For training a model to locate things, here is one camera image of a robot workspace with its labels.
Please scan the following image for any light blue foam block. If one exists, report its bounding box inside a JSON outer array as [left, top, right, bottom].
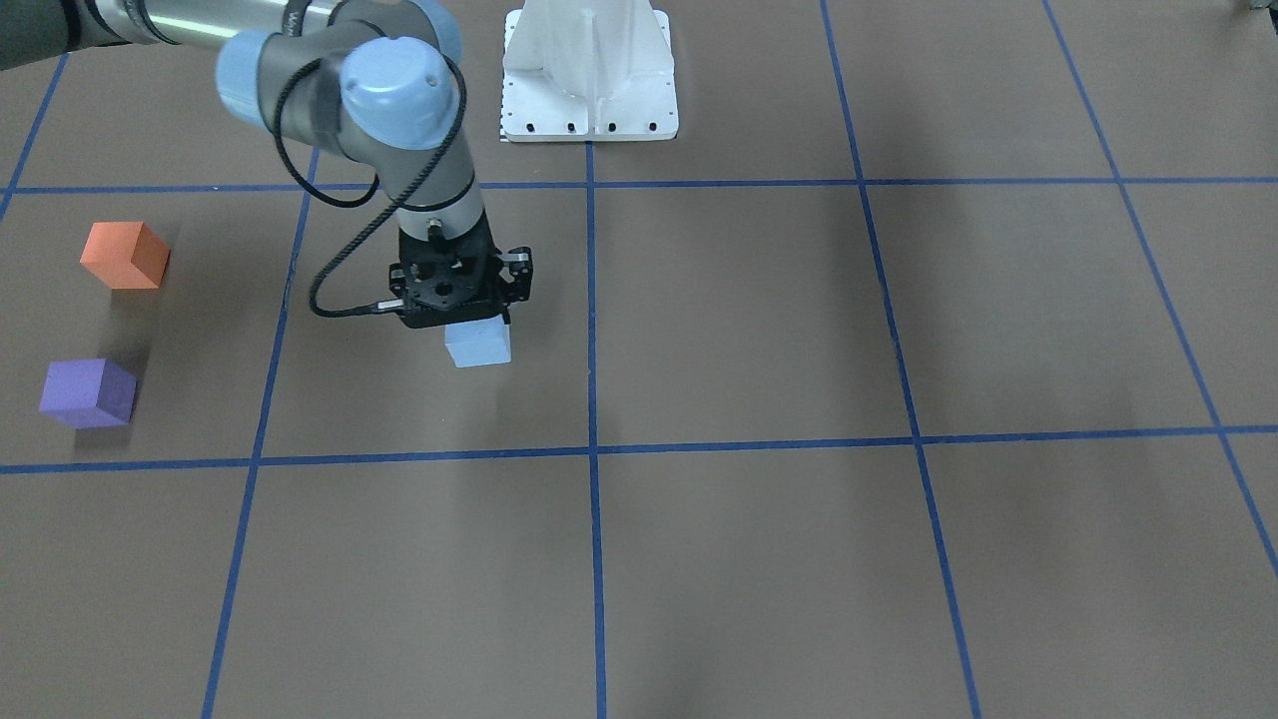
[[443, 315, 512, 368]]

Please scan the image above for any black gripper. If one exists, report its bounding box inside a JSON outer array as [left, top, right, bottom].
[[397, 213, 498, 301]]

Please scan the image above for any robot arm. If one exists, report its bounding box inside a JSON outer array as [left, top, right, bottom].
[[3, 1, 529, 322]]

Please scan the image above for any orange foam block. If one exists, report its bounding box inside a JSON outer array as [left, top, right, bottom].
[[79, 222, 173, 291]]

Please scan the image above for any purple foam block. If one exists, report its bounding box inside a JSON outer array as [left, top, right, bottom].
[[38, 359, 137, 429]]

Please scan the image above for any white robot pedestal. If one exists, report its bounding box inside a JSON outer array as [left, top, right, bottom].
[[498, 1, 680, 143]]

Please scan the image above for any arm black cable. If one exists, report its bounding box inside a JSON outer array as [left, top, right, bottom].
[[272, 50, 468, 319]]

